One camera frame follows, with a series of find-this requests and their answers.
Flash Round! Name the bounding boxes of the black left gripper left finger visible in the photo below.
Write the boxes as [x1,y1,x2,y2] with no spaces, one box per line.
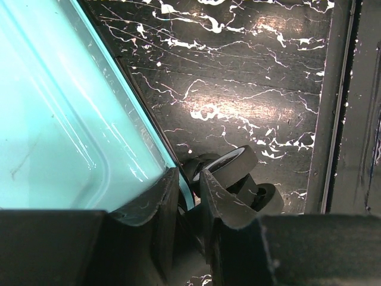
[111,167,179,268]

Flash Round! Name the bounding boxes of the teal and pink kids suitcase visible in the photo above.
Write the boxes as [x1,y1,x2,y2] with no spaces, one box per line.
[1,1,283,223]

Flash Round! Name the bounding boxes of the black marble pattern mat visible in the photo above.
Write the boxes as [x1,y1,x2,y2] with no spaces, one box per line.
[85,1,335,213]

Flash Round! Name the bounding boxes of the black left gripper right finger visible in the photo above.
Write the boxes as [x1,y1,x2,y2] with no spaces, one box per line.
[199,170,257,268]

